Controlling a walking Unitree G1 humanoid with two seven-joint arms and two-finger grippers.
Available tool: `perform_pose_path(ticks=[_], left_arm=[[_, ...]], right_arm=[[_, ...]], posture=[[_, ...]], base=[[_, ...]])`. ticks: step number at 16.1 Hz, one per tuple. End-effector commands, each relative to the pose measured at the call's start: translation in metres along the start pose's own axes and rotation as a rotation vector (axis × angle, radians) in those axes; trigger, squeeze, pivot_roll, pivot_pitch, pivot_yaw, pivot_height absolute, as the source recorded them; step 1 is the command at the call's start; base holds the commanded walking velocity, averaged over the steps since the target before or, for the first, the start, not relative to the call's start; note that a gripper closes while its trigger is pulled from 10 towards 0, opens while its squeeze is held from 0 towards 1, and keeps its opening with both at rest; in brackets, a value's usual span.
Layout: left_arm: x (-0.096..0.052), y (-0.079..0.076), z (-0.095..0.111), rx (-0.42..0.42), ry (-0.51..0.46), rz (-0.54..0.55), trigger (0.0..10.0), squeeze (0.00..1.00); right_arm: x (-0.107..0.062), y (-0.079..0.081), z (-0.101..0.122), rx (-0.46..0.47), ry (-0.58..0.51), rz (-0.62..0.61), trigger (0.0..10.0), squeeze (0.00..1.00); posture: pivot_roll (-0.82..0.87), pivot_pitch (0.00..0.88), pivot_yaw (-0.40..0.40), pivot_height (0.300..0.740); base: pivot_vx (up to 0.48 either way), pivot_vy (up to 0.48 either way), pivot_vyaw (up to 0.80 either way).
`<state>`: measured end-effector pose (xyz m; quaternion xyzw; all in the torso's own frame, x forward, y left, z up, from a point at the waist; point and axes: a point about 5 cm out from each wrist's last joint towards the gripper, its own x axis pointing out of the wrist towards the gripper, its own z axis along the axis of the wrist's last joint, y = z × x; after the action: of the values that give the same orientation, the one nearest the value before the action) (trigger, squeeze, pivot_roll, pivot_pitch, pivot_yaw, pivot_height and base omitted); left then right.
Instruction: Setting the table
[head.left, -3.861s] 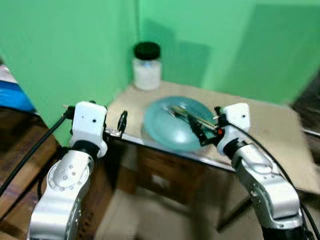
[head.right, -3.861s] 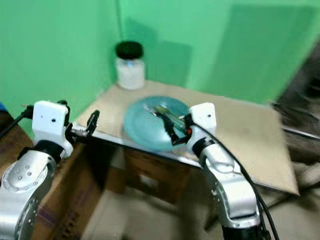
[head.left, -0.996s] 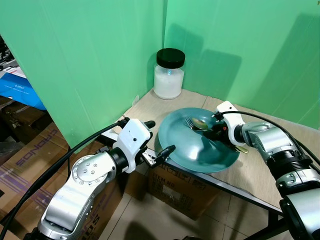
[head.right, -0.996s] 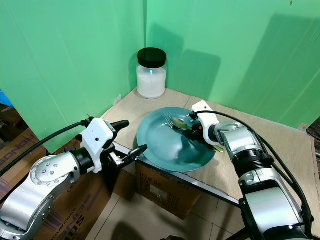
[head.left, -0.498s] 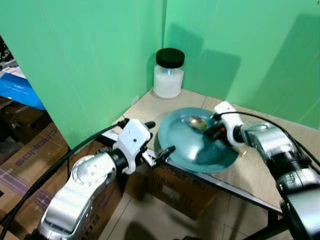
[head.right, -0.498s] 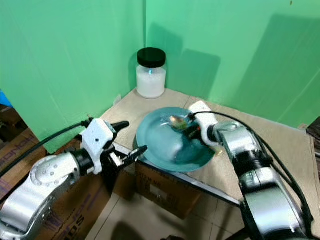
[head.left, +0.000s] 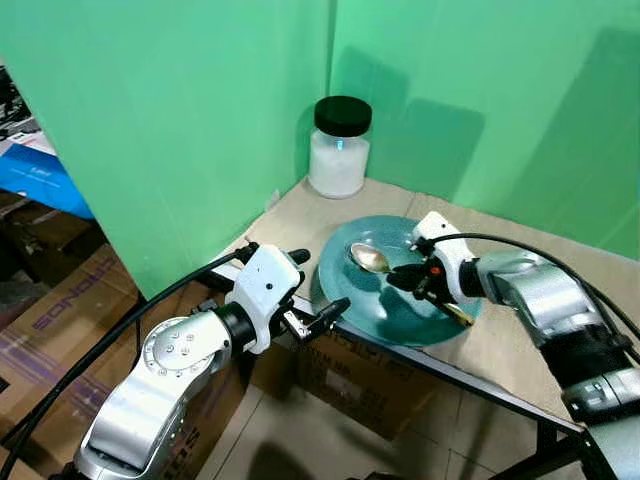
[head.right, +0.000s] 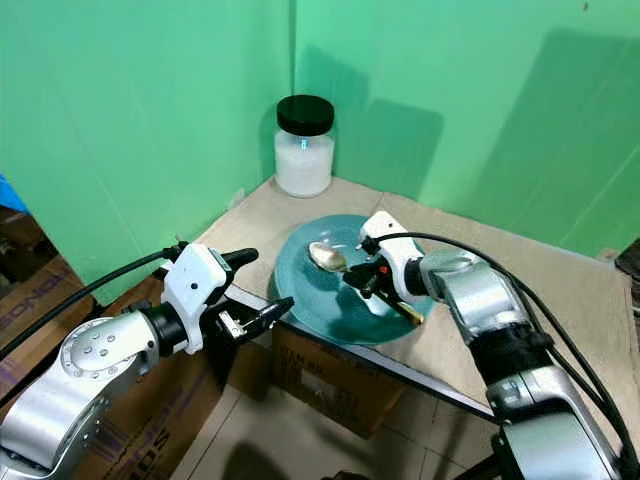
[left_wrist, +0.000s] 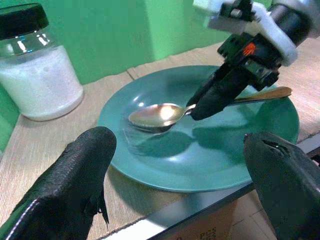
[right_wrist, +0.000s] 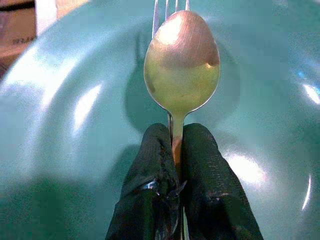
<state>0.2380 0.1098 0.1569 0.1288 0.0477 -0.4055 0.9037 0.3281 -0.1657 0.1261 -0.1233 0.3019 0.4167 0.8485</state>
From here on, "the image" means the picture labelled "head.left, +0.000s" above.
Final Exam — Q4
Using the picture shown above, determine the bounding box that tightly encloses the gold metal spoon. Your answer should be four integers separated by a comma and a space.
349, 242, 476, 328

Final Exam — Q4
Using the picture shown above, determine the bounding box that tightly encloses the teal round plate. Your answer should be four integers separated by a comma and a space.
317, 214, 484, 349

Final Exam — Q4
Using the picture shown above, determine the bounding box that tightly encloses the plain brown cardboard box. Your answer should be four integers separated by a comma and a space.
290, 322, 456, 443

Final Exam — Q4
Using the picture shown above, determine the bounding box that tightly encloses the black-lidded jar of white powder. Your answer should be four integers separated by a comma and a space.
306, 95, 374, 200

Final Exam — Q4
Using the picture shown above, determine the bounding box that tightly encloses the purple-printed cardboard box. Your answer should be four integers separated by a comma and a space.
150, 340, 263, 480
0, 243, 216, 476

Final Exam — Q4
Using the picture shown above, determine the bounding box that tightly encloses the green backdrop panel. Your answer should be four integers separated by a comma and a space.
0, 0, 335, 299
328, 0, 640, 261

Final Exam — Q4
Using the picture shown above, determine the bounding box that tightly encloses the blue carton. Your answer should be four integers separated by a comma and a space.
0, 138, 97, 221

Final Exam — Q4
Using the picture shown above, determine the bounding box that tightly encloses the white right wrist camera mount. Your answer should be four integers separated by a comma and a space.
410, 211, 482, 303

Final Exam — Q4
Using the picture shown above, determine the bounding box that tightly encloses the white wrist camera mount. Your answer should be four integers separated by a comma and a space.
230, 243, 306, 354
410, 211, 482, 303

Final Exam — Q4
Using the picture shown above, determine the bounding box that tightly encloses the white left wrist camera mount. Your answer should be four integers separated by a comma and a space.
230, 243, 306, 354

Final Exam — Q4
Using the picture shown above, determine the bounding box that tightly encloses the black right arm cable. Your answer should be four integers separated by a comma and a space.
413, 231, 640, 341

